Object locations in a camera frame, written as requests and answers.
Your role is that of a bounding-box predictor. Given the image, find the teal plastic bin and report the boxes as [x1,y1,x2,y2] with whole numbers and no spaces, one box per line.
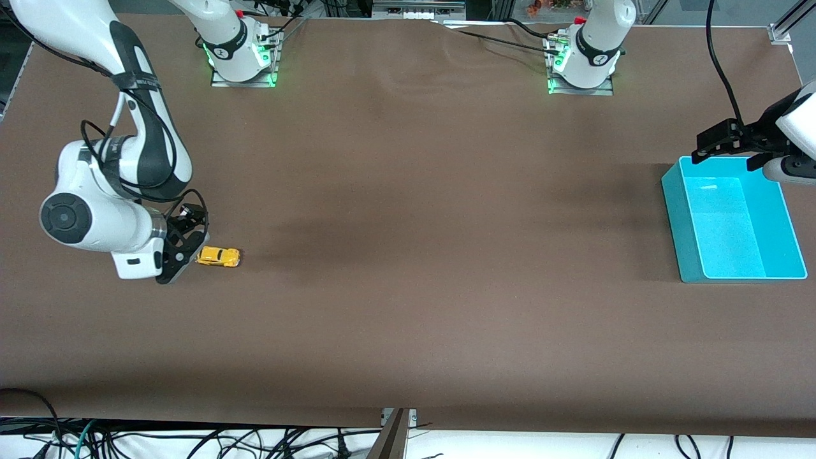
[661,156,808,283]

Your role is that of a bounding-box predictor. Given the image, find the black looped cable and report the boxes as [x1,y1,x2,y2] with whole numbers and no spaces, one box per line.
[0,388,62,447]

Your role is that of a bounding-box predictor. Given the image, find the white power strip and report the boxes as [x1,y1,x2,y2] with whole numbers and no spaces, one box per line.
[373,1,467,20]

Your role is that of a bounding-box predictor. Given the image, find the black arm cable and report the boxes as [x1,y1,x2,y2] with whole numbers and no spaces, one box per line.
[80,89,210,231]
[706,0,745,128]

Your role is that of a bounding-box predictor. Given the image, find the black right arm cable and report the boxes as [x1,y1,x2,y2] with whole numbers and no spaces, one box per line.
[80,89,210,231]

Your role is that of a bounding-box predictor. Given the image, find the yellow beetle toy car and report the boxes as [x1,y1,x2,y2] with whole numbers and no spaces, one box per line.
[195,246,242,268]

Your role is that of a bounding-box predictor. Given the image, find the orange background objects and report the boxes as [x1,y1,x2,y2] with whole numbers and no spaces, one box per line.
[526,0,574,17]

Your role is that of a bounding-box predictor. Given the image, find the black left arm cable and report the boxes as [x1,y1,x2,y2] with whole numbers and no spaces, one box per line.
[706,0,745,128]

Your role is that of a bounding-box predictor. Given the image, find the metal table bracket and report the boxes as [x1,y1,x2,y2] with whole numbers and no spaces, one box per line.
[367,408,418,459]

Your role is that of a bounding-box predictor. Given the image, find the teal cable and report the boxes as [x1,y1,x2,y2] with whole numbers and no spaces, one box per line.
[73,419,98,459]

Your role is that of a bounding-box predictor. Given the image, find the brown table cover sheet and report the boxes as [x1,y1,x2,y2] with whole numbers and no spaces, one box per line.
[0,11,816,439]

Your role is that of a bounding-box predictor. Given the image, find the short black base cable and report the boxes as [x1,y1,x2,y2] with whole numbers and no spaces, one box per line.
[507,18,554,40]

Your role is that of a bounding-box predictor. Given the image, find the long black base cable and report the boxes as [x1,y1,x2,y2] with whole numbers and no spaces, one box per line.
[433,21,562,55]

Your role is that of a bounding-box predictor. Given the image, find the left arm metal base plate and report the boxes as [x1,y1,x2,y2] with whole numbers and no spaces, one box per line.
[547,35,616,96]

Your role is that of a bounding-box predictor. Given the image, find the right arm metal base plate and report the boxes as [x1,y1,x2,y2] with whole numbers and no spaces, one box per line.
[210,29,282,88]

